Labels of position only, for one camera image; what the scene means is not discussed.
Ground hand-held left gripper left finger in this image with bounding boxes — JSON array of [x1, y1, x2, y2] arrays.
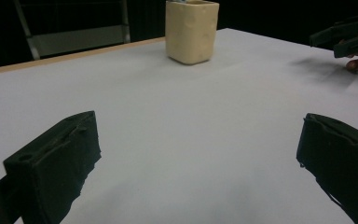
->
[[3, 110, 103, 224]]

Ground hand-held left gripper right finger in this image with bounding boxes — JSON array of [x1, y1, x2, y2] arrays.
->
[[296, 112, 358, 224]]

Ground cream square cup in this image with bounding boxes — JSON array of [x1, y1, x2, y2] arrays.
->
[[164, 0, 221, 66]]

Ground white metal stand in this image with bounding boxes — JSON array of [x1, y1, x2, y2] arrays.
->
[[12, 0, 131, 61]]

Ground white table mat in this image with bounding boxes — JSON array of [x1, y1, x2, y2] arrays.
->
[[0, 27, 358, 224]]

